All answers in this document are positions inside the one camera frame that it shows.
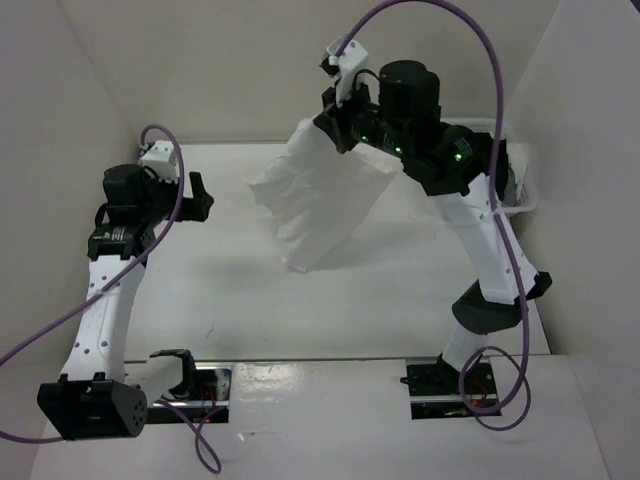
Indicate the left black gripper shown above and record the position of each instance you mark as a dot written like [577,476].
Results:
[197,207]

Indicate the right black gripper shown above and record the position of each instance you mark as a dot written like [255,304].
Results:
[330,120]

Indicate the white pleated skirt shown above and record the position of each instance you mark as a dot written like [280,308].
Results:
[317,197]

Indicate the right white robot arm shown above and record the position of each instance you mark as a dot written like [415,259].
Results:
[458,168]

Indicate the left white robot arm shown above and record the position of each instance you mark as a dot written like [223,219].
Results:
[91,398]

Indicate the white plastic laundry basket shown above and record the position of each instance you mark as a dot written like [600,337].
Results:
[509,134]

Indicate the white garment in basket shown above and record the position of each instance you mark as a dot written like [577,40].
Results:
[519,156]

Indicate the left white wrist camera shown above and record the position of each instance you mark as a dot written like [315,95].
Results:
[160,157]

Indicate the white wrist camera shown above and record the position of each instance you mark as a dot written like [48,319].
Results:
[342,60]
[160,157]

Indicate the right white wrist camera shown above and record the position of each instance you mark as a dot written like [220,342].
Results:
[342,60]

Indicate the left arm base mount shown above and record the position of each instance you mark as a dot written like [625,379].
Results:
[210,391]

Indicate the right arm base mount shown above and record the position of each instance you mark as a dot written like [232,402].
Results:
[434,394]

